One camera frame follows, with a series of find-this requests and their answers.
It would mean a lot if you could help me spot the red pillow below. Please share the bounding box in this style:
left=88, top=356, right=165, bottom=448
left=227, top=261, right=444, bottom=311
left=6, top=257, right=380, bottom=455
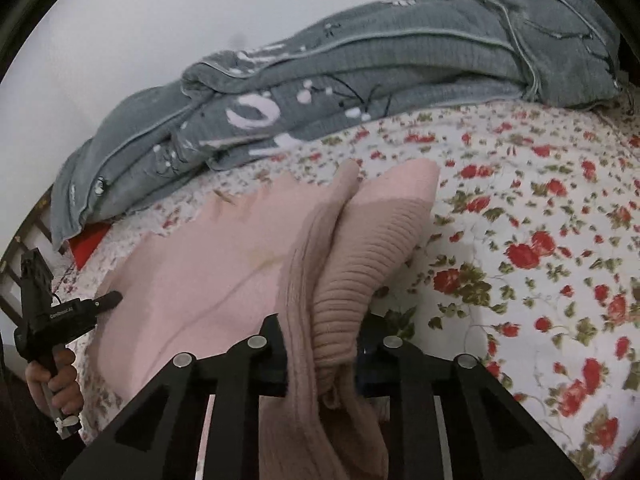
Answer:
left=67, top=222, right=111, bottom=266

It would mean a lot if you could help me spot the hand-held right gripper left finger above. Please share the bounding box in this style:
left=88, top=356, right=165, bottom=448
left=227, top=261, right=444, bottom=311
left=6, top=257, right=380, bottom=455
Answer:
left=60, top=314, right=293, bottom=480

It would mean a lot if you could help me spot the person's left hand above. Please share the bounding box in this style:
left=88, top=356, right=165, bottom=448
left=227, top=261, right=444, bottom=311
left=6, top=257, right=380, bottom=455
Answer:
left=25, top=345, right=83, bottom=418

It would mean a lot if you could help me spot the grey printed blanket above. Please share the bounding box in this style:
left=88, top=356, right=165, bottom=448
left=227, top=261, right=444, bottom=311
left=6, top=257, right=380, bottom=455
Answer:
left=50, top=0, right=623, bottom=246

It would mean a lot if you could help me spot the pink knit sweater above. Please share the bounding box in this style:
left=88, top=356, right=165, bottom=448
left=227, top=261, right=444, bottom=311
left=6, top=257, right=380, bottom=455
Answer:
left=97, top=157, right=441, bottom=480

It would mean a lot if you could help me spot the floral bed sheet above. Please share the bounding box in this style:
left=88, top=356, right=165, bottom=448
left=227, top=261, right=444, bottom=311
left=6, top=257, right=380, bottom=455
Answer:
left=50, top=97, right=640, bottom=480

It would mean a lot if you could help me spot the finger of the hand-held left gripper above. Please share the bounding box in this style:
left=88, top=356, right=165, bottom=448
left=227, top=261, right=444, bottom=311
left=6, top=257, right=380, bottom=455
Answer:
left=95, top=291, right=124, bottom=314

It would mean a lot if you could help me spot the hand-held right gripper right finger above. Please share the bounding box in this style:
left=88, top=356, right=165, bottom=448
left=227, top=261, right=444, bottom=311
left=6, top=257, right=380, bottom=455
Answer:
left=354, top=312, right=586, bottom=480

